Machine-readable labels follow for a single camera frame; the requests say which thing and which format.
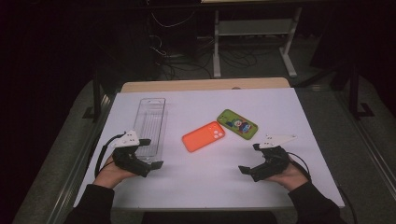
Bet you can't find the white hanging cable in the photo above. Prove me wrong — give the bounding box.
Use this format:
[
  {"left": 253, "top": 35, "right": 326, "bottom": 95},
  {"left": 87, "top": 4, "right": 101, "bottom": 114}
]
[{"left": 150, "top": 9, "right": 196, "bottom": 30}]

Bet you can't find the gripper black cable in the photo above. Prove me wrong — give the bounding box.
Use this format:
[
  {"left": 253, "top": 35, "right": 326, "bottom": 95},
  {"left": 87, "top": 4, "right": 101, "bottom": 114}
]
[
  {"left": 288, "top": 151, "right": 359, "bottom": 224},
  {"left": 93, "top": 133, "right": 126, "bottom": 179}
]

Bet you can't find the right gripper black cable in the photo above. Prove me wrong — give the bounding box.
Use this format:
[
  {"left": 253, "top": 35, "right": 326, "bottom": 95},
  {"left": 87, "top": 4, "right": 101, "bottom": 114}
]
[{"left": 288, "top": 151, "right": 359, "bottom": 224}]

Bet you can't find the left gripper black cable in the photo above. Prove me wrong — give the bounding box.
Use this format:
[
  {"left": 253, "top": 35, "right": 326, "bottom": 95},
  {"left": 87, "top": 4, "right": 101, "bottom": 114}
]
[{"left": 93, "top": 133, "right": 126, "bottom": 179}]

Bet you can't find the clear plastic tray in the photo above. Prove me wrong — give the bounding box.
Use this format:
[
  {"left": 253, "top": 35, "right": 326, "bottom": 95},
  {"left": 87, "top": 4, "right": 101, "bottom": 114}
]
[{"left": 133, "top": 97, "right": 169, "bottom": 165}]

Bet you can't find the person's left hand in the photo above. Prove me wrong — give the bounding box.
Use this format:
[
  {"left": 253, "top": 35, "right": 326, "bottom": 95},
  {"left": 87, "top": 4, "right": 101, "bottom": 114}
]
[{"left": 92, "top": 155, "right": 138, "bottom": 189}]

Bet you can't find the person's right hand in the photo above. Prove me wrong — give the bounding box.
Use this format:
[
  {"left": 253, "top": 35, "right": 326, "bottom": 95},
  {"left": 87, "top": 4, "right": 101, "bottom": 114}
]
[{"left": 265, "top": 160, "right": 309, "bottom": 192}]

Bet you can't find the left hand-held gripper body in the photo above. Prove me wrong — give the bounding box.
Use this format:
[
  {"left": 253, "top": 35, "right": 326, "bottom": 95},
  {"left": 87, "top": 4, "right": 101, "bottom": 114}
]
[{"left": 110, "top": 130, "right": 153, "bottom": 178}]

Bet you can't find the white metal desk frame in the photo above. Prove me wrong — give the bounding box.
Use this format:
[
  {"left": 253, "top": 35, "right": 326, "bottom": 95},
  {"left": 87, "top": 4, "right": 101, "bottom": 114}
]
[{"left": 212, "top": 6, "right": 304, "bottom": 78}]

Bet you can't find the orange phone case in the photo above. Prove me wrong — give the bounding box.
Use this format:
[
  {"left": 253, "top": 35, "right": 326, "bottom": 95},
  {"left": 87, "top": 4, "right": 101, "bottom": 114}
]
[{"left": 181, "top": 120, "right": 226, "bottom": 153}]

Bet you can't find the light wooden table edge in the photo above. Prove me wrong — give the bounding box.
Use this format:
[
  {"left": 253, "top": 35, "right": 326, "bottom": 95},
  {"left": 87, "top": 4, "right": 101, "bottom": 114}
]
[{"left": 120, "top": 77, "right": 291, "bottom": 93}]

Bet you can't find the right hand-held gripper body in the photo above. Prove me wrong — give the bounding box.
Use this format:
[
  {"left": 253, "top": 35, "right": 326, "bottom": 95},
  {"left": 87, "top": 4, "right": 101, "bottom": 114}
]
[{"left": 251, "top": 133, "right": 298, "bottom": 183}]

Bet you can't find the tangle of black floor cables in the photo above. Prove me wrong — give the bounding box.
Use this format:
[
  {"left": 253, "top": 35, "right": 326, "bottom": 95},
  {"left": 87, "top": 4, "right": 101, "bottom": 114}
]
[{"left": 148, "top": 34, "right": 281, "bottom": 80}]

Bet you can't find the green cartoon phone case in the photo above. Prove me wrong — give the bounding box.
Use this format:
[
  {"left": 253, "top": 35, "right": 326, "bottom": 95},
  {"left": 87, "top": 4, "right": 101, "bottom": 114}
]
[{"left": 216, "top": 108, "right": 259, "bottom": 141}]

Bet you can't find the black metal stand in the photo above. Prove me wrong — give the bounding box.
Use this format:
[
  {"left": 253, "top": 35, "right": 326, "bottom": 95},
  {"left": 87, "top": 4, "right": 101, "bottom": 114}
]
[
  {"left": 82, "top": 69, "right": 109, "bottom": 123},
  {"left": 347, "top": 63, "right": 375, "bottom": 119}
]

